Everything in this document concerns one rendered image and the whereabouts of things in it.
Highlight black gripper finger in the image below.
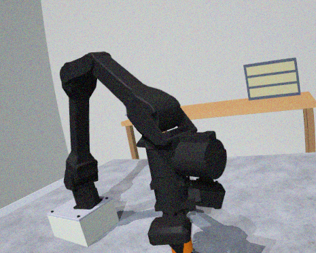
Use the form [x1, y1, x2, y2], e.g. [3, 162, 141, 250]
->
[169, 243, 184, 253]
[183, 208, 189, 215]

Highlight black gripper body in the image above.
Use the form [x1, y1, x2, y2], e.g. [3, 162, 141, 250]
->
[148, 174, 192, 246]

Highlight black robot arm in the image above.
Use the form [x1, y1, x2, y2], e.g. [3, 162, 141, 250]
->
[60, 52, 227, 212]

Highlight orange knob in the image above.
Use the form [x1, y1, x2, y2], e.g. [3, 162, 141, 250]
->
[171, 238, 192, 253]

